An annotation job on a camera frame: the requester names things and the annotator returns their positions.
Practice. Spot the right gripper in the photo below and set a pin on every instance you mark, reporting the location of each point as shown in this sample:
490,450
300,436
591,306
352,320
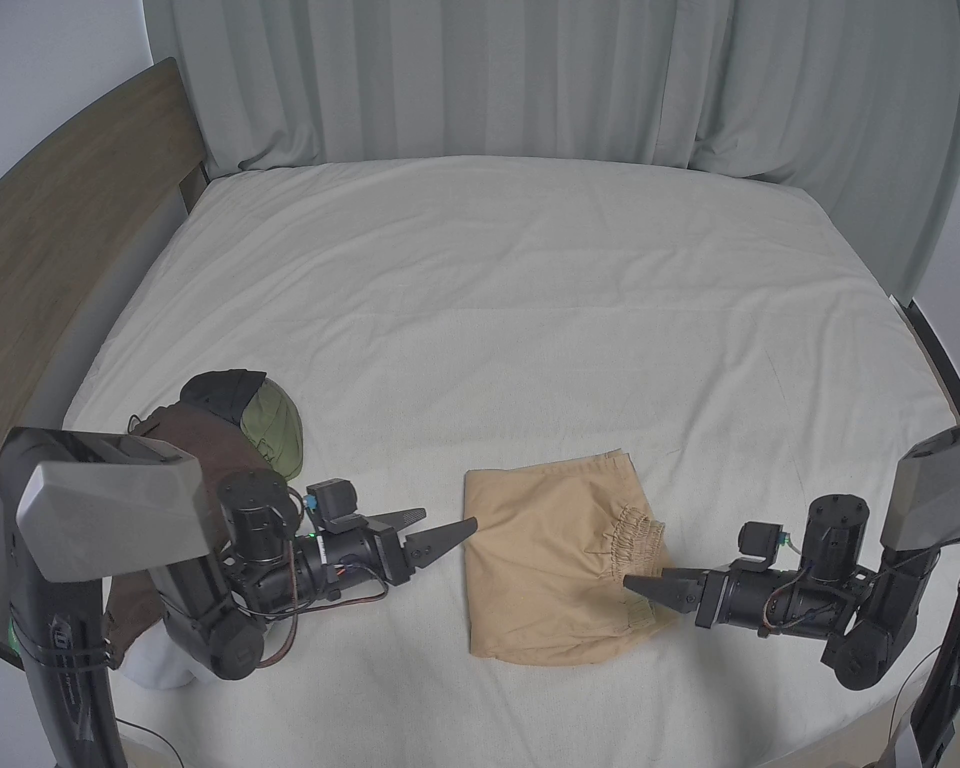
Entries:
739,596

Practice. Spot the black garment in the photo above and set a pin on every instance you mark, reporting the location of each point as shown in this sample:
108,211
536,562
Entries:
217,390

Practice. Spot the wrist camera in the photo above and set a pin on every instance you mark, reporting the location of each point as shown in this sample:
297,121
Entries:
757,540
334,499

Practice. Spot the white garment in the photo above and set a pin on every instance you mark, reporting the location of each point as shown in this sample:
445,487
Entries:
157,664

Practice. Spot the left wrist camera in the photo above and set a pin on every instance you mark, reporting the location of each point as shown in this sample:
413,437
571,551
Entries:
334,499

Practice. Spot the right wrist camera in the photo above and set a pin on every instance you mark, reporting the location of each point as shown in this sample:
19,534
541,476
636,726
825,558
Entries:
757,540

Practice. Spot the brown garment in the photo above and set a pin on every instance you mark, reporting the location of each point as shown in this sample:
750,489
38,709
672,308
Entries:
217,450

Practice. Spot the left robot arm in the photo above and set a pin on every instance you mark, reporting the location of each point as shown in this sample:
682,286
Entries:
202,607

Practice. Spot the tan shorts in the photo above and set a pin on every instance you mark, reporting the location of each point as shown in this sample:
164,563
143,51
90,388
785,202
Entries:
540,555

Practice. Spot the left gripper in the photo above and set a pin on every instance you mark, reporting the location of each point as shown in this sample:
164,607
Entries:
360,559

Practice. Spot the bed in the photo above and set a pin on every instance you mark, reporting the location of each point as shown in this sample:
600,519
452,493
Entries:
525,300

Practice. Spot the green garment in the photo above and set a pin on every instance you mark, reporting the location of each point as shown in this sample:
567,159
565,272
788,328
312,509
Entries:
274,427

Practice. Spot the pale green curtain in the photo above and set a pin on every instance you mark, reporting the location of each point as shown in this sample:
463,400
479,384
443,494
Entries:
412,75
825,112

